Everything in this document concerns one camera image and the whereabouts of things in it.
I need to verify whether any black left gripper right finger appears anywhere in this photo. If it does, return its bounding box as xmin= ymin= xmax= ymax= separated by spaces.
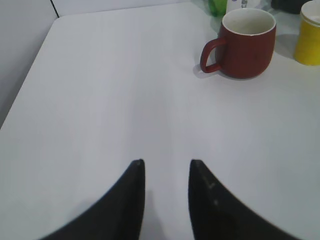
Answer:
xmin=188 ymin=159 xmax=283 ymax=240

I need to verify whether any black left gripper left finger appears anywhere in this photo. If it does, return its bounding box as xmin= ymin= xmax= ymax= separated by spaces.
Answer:
xmin=44 ymin=159 xmax=145 ymax=240

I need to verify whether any red ceramic mug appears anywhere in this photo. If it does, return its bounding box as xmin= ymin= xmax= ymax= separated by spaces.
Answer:
xmin=200 ymin=8 xmax=277 ymax=79

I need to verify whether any yellow paper cup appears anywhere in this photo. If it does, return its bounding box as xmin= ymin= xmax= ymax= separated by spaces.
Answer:
xmin=293 ymin=0 xmax=320 ymax=66

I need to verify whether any green soda bottle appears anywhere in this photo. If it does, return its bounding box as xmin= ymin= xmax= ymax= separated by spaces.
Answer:
xmin=208 ymin=0 xmax=227 ymax=17

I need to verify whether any white milk bottle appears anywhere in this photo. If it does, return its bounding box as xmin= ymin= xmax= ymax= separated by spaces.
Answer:
xmin=226 ymin=0 xmax=261 ymax=13

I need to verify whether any black ceramic mug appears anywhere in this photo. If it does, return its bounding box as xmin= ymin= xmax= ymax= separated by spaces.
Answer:
xmin=271 ymin=0 xmax=310 ymax=15

